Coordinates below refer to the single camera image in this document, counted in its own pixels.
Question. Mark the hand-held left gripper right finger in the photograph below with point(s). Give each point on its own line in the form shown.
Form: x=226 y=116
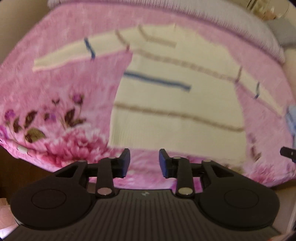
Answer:
x=163 y=163

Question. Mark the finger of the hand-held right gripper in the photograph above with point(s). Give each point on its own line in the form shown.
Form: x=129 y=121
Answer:
x=289 y=153

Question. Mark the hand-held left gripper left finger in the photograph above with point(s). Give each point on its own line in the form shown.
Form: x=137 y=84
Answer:
x=126 y=162

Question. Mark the cream knitted sweater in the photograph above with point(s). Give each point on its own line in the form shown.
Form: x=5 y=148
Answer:
x=173 y=111

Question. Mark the light blue garment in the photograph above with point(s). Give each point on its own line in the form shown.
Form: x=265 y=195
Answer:
x=291 y=125

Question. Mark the white quilted headboard cushion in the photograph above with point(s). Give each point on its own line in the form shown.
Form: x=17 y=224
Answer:
x=291 y=60

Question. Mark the white blanket tag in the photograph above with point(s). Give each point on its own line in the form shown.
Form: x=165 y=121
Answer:
x=23 y=149

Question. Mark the pink floral blanket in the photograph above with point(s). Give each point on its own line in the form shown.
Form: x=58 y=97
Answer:
x=57 y=81

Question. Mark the grey pillow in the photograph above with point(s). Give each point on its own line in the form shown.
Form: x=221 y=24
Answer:
x=284 y=32

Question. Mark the grey striped quilt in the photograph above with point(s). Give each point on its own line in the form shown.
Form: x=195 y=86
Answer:
x=231 y=20

